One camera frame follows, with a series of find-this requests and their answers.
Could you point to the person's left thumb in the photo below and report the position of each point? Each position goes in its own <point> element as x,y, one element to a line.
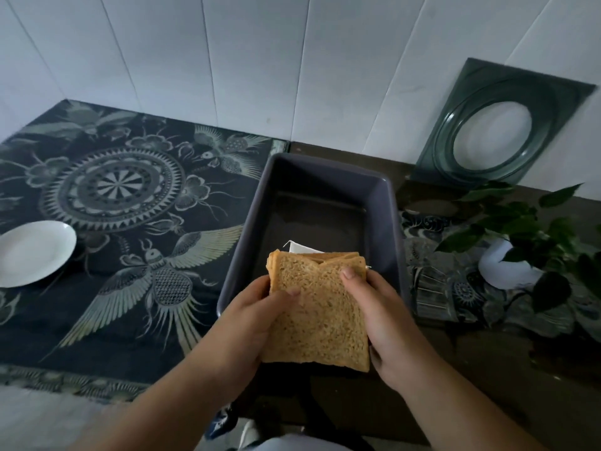
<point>281,302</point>

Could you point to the white plate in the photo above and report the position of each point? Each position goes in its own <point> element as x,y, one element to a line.
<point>33,252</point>

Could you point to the person's left forearm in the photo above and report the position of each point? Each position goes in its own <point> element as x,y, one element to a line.
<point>159,408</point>

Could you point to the crumpled patterned cloth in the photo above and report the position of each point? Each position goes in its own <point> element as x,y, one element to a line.
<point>441,286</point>

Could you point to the person's left hand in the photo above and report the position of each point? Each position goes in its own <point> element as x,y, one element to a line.
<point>234,333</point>

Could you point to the grey plastic tub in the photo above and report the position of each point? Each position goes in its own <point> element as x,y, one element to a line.
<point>324,201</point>

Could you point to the white paper packet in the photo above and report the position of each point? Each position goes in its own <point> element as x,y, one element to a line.
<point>300,247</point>

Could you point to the person's right hand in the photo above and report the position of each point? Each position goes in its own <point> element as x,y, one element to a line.
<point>394,338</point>

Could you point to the green square glass plate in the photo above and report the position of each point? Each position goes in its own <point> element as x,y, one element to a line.
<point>540,107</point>

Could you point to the person's white garment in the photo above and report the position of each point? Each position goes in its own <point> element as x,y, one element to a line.
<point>291,441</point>

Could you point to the dark patterned tablecloth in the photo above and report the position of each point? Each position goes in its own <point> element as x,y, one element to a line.
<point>131,258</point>

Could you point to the brown bread slice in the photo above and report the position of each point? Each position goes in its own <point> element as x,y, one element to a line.
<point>324,255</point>
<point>319,319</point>

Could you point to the person's right forearm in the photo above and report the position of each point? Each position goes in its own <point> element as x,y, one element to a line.
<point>455,413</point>

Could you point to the white plant pot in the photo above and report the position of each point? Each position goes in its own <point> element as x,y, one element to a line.
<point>500,270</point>

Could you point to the person's right thumb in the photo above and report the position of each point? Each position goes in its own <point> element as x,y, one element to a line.
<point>356,286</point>

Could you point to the green leafy plant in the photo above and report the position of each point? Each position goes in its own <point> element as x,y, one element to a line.
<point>521,225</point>

